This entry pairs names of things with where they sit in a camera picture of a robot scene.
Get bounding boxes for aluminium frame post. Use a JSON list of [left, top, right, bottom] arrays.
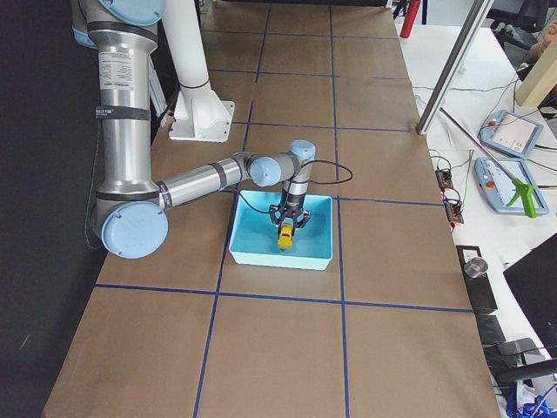
[[416, 0, 493, 135]]

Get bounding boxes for near teach pendant tablet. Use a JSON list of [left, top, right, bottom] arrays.
[[474, 157, 549, 216]]

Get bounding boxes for metal cup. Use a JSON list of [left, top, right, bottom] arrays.
[[463, 257, 488, 279]]

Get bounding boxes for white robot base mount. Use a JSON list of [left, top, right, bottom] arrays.
[[163, 0, 235, 143]]

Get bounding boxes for red cylinder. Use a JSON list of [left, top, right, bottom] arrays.
[[399, 0, 422, 38]]

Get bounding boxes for teach pendant tablet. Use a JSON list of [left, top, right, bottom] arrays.
[[480, 110, 543, 159], [474, 157, 549, 216]]

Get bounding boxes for wooden board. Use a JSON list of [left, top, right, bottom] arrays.
[[516, 41, 557, 108]]

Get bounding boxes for turquoise plastic bin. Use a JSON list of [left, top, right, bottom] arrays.
[[229, 190, 333, 271]]

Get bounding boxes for black monitor corner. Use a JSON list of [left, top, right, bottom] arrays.
[[504, 236, 557, 358]]

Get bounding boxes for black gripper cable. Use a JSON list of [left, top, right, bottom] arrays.
[[238, 159, 353, 215]]

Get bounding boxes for yellow beetle toy car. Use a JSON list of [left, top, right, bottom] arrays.
[[278, 223, 294, 251]]

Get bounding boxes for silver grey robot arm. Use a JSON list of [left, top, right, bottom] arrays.
[[71, 1, 316, 259]]

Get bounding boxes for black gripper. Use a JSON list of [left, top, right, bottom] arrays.
[[269, 193, 312, 234]]

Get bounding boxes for far teach pendant tablet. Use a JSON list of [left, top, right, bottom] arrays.
[[480, 110, 543, 159]]

